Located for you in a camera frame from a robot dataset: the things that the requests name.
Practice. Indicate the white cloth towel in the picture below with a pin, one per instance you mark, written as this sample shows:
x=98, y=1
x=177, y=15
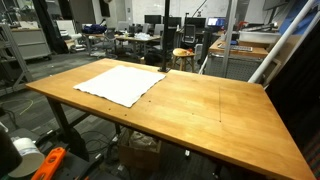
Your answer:
x=120, y=85

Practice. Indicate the black bag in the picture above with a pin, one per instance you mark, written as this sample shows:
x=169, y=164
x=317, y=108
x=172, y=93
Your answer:
x=153, y=58

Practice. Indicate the round wooden stool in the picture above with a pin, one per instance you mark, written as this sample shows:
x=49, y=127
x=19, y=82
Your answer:
x=181, y=52

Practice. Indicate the small orange object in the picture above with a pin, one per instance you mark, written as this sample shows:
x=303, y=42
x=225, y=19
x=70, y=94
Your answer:
x=190, y=51

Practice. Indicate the long wooden work desk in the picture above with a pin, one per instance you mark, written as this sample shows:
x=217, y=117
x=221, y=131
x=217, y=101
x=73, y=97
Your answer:
x=138, y=38

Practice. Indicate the black vertical pole stand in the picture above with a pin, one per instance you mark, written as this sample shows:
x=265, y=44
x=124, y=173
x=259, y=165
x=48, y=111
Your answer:
x=165, y=33

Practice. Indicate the black headrest office chair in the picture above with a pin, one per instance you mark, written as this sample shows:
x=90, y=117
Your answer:
x=189, y=33

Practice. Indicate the cardboard box with paper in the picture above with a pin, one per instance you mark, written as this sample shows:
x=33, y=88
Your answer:
x=138, y=155

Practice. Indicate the black computer monitor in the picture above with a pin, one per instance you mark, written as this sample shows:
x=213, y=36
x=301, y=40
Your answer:
x=152, y=19
x=195, y=22

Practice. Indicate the grey mesh office chair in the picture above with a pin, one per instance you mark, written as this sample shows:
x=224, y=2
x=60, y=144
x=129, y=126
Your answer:
x=108, y=40

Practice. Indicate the perforated metal panel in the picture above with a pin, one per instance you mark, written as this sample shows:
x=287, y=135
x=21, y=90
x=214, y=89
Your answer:
x=240, y=68

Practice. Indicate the grey computer keyboard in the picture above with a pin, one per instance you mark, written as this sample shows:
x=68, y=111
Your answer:
x=235, y=48

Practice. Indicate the lit blue computer monitor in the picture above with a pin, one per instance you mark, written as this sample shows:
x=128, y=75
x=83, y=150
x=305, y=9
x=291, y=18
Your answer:
x=216, y=22

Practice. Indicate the wooden office desk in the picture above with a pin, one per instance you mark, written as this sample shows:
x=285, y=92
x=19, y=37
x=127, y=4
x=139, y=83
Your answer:
x=240, y=51

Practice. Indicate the blue jacket pile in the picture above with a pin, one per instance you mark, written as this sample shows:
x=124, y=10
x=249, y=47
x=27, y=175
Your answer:
x=94, y=28

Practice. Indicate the black table leg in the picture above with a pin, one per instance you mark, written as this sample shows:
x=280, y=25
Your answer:
x=63, y=123

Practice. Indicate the white chair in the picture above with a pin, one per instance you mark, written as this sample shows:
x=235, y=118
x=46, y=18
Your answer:
x=66, y=30

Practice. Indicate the white plastic bin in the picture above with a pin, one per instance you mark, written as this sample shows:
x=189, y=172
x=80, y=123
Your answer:
x=258, y=36

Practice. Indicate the white leaning pole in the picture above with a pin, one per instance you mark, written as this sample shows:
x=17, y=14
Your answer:
x=283, y=40

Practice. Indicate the orange hand tool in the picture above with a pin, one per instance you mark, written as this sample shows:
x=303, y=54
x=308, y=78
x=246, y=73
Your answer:
x=50, y=165

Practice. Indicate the grey drawer cabinet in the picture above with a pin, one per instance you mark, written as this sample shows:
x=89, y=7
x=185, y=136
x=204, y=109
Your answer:
x=31, y=43

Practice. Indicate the white tape roll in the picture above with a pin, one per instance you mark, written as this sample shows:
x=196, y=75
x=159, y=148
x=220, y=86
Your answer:
x=28, y=156

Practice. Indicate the black rounded object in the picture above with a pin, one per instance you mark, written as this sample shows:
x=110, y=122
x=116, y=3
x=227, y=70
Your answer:
x=8, y=155

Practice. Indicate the grey vertical metal post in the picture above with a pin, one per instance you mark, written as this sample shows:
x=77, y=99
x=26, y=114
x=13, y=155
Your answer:
x=230, y=36

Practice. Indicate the grey metal shelf frame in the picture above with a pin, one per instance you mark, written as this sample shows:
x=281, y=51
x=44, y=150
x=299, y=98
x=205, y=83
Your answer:
x=11, y=53

